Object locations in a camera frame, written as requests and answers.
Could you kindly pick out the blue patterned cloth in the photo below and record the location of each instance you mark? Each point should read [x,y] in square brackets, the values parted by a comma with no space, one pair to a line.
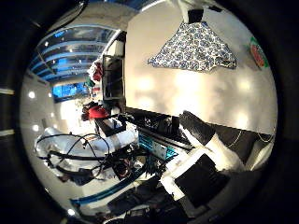
[196,48]

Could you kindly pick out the teal box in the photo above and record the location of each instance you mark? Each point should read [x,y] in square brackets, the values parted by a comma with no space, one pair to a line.
[157,148]

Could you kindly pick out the person in red shirt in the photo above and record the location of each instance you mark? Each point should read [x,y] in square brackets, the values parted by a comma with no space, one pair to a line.
[96,112]

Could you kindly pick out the black shelf rack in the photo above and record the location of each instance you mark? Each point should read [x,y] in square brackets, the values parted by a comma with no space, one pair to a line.
[113,77]

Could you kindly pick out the green and red round object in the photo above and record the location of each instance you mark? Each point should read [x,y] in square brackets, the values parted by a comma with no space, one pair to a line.
[258,55]

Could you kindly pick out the red item on shelf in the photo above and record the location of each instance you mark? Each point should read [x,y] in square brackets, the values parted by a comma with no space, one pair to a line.
[98,72]

